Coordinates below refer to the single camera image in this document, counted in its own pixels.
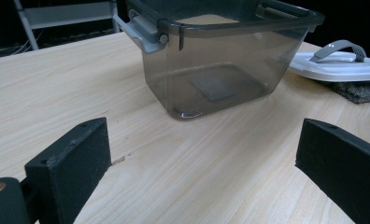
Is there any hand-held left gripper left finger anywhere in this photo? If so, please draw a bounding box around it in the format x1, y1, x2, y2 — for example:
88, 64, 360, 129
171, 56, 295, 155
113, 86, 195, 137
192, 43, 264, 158
23, 117, 112, 224

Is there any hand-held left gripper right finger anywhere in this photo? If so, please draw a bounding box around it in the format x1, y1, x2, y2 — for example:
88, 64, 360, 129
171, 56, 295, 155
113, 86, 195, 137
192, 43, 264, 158
294, 118, 370, 224

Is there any grey fuzzy cloth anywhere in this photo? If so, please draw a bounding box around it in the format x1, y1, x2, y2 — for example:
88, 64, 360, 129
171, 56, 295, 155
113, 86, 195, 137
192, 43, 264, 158
321, 79, 370, 105

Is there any smoky transparent storage box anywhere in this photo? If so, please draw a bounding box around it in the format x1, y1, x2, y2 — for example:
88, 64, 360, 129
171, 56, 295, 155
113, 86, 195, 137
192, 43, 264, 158
112, 0, 326, 121

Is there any white floor cable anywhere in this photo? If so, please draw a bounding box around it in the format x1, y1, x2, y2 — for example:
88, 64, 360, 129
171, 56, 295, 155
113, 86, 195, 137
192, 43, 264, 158
0, 31, 42, 60

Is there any white metal stand frame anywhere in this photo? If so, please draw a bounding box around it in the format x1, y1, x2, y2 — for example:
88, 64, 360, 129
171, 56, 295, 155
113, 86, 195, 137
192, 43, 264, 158
13, 0, 121, 50

